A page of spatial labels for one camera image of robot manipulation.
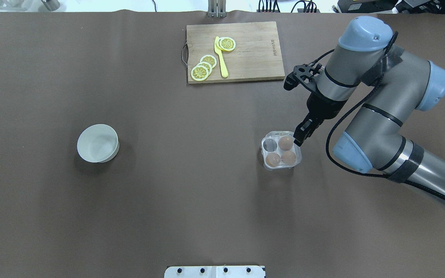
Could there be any brown egg back left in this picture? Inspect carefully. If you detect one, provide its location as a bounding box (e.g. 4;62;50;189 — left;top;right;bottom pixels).
278;136;294;151

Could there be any yellow plastic knife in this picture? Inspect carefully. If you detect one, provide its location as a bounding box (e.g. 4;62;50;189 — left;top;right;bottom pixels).
214;36;229;78

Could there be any brown egg back right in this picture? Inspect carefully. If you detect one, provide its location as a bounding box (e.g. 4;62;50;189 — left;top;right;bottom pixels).
281;150;297;166

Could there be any brown egg carried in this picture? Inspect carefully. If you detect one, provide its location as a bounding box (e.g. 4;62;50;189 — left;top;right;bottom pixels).
265;153;281;168

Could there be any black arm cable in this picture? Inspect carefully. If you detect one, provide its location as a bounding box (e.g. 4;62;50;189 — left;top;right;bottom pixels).
307;31;445;214

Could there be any aluminium frame post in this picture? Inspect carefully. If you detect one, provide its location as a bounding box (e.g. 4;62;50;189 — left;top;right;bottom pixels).
207;0;227;18

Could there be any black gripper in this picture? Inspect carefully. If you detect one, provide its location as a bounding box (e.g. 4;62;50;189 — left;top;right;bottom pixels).
293;93;347;147

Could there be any clear plastic egg box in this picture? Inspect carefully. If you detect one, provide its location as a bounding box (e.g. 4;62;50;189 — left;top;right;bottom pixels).
261;131;302;171

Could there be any black power strip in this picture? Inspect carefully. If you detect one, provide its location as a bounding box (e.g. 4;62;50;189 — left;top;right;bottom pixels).
255;0;320;14

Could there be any lemon slice single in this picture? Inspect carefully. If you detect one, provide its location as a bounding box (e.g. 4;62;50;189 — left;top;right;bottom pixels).
217;37;236;52

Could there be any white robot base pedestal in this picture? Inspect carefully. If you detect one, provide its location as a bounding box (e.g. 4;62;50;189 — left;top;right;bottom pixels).
164;265;267;278

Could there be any white bowl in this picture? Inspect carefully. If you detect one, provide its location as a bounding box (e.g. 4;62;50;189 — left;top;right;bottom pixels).
76;124;120;163

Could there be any wooden cutting board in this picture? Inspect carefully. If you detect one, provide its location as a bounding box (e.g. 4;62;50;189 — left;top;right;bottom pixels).
186;21;285;84

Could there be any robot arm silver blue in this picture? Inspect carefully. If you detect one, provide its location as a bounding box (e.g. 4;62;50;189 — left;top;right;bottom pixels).
283;16;445;206

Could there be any brown egg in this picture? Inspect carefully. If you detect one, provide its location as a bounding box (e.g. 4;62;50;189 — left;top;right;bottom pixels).
281;150;297;166
278;136;294;151

